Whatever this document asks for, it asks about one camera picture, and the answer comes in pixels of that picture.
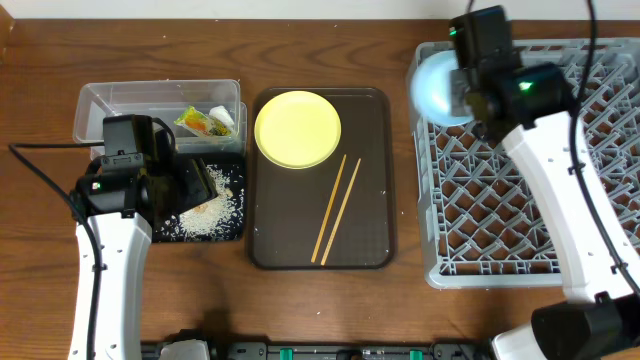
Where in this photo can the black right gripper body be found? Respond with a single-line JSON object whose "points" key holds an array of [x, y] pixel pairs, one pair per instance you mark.
{"points": [[470, 100]]}

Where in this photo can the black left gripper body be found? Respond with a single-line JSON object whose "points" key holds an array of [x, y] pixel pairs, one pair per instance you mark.
{"points": [[171, 187]]}

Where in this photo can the light blue bowl with rice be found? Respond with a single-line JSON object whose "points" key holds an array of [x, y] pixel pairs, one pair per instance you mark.
{"points": [[438, 88]]}

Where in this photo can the green snack wrapper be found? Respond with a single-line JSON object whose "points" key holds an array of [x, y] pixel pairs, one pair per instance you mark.
{"points": [[200, 124]]}

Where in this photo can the yellow plate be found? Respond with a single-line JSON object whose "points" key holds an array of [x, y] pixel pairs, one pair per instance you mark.
{"points": [[297, 129]]}

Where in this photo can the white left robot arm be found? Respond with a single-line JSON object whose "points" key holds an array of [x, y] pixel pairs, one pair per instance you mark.
{"points": [[118, 202]]}

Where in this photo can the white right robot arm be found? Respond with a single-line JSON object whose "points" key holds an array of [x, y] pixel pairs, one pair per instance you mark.
{"points": [[532, 112]]}

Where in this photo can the grey dishwasher rack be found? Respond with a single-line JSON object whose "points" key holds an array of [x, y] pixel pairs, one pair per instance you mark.
{"points": [[479, 223]]}

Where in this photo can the pile of white rice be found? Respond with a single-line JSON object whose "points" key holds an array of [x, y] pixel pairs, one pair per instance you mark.
{"points": [[212, 210]]}

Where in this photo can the black tray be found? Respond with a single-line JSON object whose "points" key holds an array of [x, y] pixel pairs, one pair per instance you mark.
{"points": [[225, 225]]}

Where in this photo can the clear plastic bin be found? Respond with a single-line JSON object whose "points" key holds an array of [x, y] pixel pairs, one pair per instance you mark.
{"points": [[166, 100]]}

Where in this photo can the brown serving tray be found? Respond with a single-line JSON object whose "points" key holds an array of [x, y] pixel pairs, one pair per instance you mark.
{"points": [[286, 207]]}

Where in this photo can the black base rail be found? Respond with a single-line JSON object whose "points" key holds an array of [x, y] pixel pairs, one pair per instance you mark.
{"points": [[274, 351]]}

